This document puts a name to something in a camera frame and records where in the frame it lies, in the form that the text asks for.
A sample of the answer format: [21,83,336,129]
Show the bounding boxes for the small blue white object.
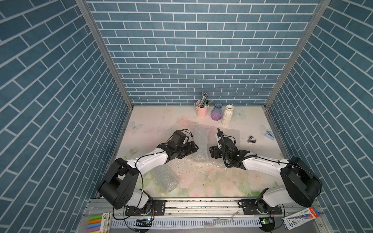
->
[265,131,275,140]

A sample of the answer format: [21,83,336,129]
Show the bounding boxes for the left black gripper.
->
[174,141,199,159]

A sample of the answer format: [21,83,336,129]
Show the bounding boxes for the purple vase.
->
[210,103,223,121]

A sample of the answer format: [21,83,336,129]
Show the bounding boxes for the small black metal clip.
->
[247,136,256,143]

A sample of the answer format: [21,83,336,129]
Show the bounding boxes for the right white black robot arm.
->
[209,129,322,214]

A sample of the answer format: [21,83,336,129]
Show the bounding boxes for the white red blue box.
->
[283,207,321,230]

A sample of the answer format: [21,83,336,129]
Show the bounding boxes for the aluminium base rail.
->
[76,197,333,233]

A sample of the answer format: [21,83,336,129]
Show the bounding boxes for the bubble vase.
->
[150,165,179,194]
[192,126,209,163]

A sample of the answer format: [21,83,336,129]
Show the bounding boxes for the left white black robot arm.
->
[97,129,199,215]

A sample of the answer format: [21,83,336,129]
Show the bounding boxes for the pens in cup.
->
[197,92,210,108]

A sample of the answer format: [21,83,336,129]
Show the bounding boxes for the pink pen cup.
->
[196,100,209,118]

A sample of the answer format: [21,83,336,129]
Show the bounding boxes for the cream ribbed cylinder vase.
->
[221,104,234,126]

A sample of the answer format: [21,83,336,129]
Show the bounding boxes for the white slotted cable duct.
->
[112,217,262,230]

